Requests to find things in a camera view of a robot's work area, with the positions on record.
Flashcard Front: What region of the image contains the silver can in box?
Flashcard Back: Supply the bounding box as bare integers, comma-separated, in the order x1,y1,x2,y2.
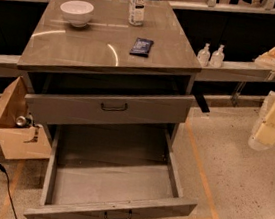
16,115,33,128

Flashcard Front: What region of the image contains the grey metal drawer cabinet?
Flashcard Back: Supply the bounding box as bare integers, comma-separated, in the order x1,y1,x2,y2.
17,0,201,141

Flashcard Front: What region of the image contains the open brown cardboard box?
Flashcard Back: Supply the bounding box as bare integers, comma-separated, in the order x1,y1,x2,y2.
0,77,52,160

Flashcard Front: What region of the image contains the dark blue rxbar packet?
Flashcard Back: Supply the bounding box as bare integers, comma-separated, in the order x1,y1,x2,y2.
130,38,154,57

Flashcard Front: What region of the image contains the white labelled plastic bottle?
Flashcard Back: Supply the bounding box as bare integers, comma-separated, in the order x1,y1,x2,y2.
128,0,146,26

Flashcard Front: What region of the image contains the white ceramic bowl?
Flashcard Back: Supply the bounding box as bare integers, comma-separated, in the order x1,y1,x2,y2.
60,0,94,27

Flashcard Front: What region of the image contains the grey middle drawer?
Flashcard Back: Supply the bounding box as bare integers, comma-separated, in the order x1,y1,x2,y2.
25,94,194,125

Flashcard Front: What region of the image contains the grey open bottom drawer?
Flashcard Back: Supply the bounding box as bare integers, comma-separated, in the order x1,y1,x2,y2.
22,111,208,219

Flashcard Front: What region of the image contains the right clear sanitizer bottle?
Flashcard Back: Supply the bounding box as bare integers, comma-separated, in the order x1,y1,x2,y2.
209,45,224,68

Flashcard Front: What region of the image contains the left clear sanitizer bottle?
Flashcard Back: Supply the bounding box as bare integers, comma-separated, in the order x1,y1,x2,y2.
197,43,210,67

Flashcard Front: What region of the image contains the clear sanitizer bottle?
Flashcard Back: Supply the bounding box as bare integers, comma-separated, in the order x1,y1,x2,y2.
197,43,210,67
209,45,224,68

